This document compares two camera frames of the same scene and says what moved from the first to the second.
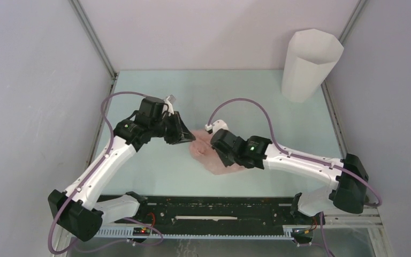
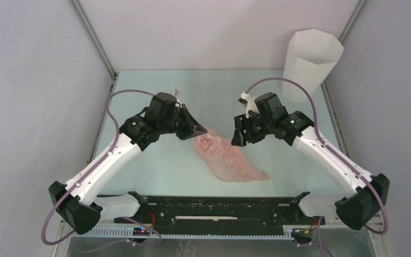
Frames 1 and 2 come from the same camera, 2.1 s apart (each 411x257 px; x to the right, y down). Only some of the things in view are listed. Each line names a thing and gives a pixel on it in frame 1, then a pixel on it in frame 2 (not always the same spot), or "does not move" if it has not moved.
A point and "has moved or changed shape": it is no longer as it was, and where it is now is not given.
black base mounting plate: [220, 210] does not move
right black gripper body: [228, 158] to [256, 127]
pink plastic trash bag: [202, 148] has moved or changed shape
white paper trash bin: [311, 56] does not move
